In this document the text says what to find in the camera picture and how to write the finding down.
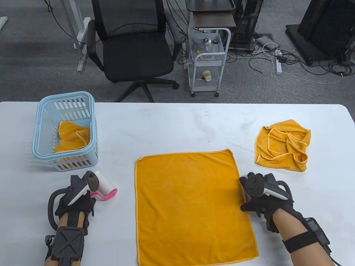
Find person's right hand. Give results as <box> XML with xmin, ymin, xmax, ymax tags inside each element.
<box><xmin>239</xmin><ymin>172</ymin><xmax>294</xmax><ymax>233</ymax></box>

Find black left hand controller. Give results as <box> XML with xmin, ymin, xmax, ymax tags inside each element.
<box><xmin>48</xmin><ymin>171</ymin><xmax>100</xmax><ymax>230</ymax></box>

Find black computer tower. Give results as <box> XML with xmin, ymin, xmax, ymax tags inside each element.
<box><xmin>230</xmin><ymin>0</ymin><xmax>264</xmax><ymax>53</ymax></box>

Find person's left hand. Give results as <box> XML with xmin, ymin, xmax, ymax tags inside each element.
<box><xmin>55</xmin><ymin>175</ymin><xmax>96</xmax><ymax>227</ymax></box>

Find black right hand controller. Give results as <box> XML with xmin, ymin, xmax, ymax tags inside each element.
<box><xmin>246</xmin><ymin>173</ymin><xmax>289</xmax><ymax>200</ymax></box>

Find light blue plastic basket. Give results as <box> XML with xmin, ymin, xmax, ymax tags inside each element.
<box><xmin>32</xmin><ymin>91</ymin><xmax>98</xmax><ymax>172</ymax></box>

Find pink lint roller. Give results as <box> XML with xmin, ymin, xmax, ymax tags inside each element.
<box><xmin>90</xmin><ymin>171</ymin><xmax>118</xmax><ymax>200</ymax></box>

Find yellow square towel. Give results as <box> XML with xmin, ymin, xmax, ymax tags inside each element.
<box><xmin>255</xmin><ymin>119</ymin><xmax>311</xmax><ymax>172</ymax></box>
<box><xmin>135</xmin><ymin>149</ymin><xmax>259</xmax><ymax>265</ymax></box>
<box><xmin>55</xmin><ymin>121</ymin><xmax>91</xmax><ymax>170</ymax></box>

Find black monitor stand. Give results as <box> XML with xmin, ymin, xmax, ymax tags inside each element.
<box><xmin>286</xmin><ymin>0</ymin><xmax>355</xmax><ymax>66</ymax></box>

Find black hand controller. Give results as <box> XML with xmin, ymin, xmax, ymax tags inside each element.
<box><xmin>246</xmin><ymin>173</ymin><xmax>289</xmax><ymax>200</ymax></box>
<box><xmin>48</xmin><ymin>171</ymin><xmax>100</xmax><ymax>230</ymax></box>

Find black mesh office chair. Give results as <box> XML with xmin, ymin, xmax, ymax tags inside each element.
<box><xmin>87</xmin><ymin>0</ymin><xmax>183</xmax><ymax>103</ymax></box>

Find black right wrist camera strap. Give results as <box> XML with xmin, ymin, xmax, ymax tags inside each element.
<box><xmin>282</xmin><ymin>218</ymin><xmax>332</xmax><ymax>254</ymax></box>

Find person's right forearm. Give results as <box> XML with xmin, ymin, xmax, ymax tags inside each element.
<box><xmin>273</xmin><ymin>208</ymin><xmax>336</xmax><ymax>266</ymax></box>

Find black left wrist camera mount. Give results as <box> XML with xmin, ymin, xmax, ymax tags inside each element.
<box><xmin>46</xmin><ymin>227</ymin><xmax>86</xmax><ymax>266</ymax></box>

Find small dark side table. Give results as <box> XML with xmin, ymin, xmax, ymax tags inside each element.
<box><xmin>185</xmin><ymin>0</ymin><xmax>237</xmax><ymax>29</ymax></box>

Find white floor cable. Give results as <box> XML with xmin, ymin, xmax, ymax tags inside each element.
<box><xmin>282</xmin><ymin>71</ymin><xmax>344</xmax><ymax>84</ymax></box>

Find white power strip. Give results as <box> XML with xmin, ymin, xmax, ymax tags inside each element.
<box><xmin>275</xmin><ymin>50</ymin><xmax>283</xmax><ymax>75</ymax></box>

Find grey power adapter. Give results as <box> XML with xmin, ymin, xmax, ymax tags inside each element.
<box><xmin>255</xmin><ymin>35</ymin><xmax>280</xmax><ymax>51</ymax></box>

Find white metal frame post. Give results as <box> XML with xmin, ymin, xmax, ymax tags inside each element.
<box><xmin>59</xmin><ymin>0</ymin><xmax>92</xmax><ymax>72</ymax></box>

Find white rolling cart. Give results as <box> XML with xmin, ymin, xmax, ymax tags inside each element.
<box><xmin>187</xmin><ymin>27</ymin><xmax>231</xmax><ymax>97</ymax></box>

